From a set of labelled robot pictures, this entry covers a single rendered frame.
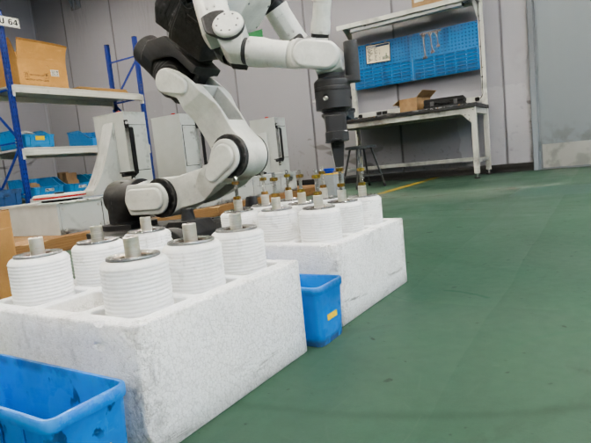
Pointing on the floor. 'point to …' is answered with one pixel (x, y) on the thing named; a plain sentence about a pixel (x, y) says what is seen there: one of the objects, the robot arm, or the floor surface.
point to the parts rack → (20, 93)
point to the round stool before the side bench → (365, 163)
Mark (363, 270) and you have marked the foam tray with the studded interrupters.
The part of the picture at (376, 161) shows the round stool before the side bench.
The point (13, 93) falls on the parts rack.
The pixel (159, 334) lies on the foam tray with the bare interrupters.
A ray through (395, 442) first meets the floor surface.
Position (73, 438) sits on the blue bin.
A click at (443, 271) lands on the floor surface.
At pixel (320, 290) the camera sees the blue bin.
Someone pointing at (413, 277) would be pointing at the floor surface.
